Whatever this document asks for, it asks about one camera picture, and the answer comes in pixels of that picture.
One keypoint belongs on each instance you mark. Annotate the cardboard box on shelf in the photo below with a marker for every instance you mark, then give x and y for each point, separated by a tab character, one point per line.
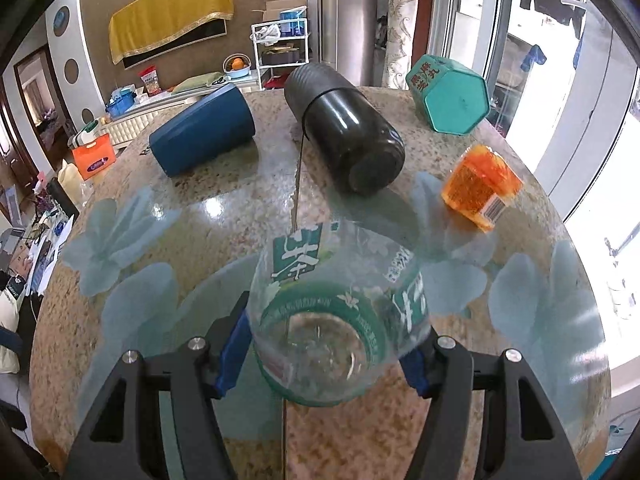
273	8

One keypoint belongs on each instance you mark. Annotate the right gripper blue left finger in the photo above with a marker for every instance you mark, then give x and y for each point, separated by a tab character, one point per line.
203	370

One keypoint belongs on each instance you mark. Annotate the fruit basket with oranges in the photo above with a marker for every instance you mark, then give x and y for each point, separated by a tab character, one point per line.
237	66

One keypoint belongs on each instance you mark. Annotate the white suitcase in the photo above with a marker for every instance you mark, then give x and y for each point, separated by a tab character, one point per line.
90	132

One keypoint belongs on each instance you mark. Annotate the floral beige curtain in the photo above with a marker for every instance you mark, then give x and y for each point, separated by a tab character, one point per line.
401	24

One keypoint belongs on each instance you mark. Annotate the dark blue cup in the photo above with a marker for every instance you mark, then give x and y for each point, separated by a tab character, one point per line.
212	126

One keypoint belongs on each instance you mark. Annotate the black cylindrical thermos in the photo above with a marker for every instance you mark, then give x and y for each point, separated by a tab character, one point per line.
361	149

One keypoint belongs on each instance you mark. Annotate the green cushion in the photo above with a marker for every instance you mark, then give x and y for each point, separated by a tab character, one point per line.
199	82

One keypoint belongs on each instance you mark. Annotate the white tufted tv cabinet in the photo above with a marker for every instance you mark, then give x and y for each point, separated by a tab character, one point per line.
123	130

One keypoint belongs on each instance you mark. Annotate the silver tower air conditioner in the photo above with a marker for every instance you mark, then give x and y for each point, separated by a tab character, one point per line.
346	37

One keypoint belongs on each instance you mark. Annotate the yellow cloth covered television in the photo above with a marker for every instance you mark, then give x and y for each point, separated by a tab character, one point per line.
145	25

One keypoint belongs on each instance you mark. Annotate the red snack bag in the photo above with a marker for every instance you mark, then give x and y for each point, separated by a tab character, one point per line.
150	80

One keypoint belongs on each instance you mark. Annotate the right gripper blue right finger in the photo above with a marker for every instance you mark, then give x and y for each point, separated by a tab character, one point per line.
441	372

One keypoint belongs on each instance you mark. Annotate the white metal shelf rack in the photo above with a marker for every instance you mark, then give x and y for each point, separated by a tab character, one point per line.
280	46

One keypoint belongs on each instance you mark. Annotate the orange shopping bag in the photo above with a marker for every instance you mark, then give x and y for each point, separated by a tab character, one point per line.
94	157

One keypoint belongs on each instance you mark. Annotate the orange plastic jar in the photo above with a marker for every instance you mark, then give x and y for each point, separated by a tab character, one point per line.
481	186

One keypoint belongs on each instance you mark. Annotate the clear green label plastic cup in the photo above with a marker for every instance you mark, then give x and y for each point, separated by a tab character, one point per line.
331	307

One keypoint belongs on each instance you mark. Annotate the blue plastic basket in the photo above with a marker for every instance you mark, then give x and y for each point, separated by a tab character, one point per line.
121	100

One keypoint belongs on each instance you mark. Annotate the teal hexagonal box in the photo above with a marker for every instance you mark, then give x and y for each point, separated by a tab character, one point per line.
452	98

